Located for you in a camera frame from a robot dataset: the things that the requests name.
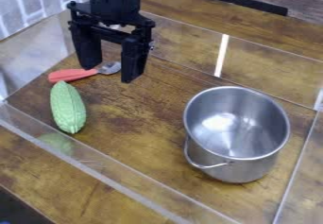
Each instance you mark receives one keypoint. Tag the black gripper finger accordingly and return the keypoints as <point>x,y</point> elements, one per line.
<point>134,59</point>
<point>89,46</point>

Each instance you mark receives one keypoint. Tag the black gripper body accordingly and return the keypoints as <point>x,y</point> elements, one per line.
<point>95,23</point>

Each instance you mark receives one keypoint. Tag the green bumpy gourd toy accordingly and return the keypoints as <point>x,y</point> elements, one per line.
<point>67,106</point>

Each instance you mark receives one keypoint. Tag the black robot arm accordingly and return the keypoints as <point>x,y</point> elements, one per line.
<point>115,5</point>

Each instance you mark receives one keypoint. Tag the silver metal pot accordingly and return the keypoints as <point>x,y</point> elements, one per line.
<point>238,128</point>

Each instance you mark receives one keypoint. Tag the black strip on table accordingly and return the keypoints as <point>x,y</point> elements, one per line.
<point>258,5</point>

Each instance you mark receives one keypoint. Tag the red handled metal spoon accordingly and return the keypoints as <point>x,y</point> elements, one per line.
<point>75,74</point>

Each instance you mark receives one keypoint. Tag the clear acrylic enclosure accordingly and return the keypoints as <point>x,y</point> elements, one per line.
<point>119,172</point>

